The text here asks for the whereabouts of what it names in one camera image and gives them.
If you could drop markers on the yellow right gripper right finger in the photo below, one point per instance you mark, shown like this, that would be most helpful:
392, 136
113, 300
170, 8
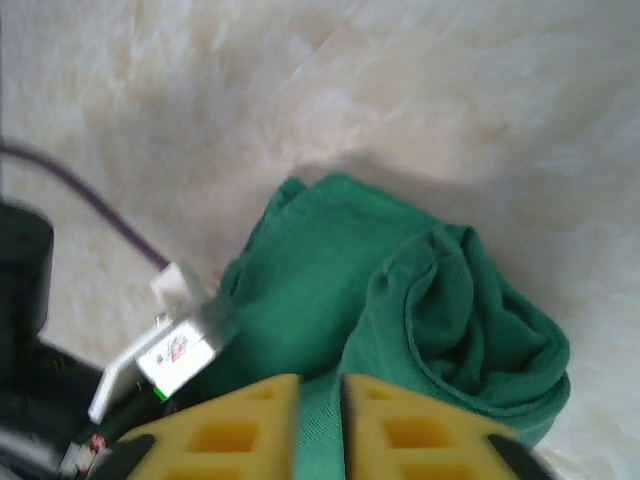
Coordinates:
380, 450

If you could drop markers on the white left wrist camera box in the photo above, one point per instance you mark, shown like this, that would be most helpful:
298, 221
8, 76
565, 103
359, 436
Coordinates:
175, 345

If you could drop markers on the green long pants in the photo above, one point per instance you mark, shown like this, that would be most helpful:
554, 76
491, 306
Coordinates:
310, 280

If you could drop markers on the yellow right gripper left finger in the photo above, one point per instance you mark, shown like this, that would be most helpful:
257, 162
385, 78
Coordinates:
270, 440

